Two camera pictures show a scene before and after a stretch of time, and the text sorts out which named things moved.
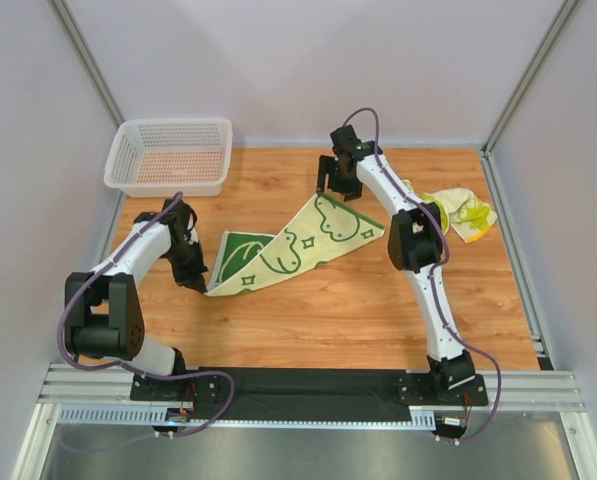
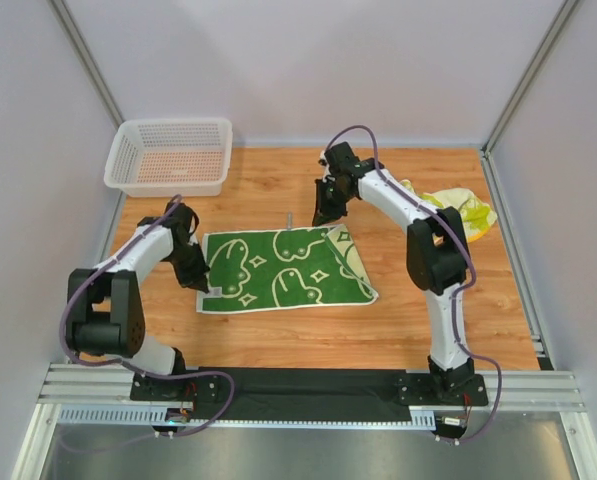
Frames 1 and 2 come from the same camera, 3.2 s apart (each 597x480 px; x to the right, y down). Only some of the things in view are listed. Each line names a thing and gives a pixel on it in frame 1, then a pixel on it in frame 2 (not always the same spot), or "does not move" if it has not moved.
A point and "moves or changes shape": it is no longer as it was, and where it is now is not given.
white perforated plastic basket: [162, 157] does not move
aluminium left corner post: [62, 14] does not move
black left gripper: [189, 266] does not move
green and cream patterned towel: [323, 228] moves or changes shape
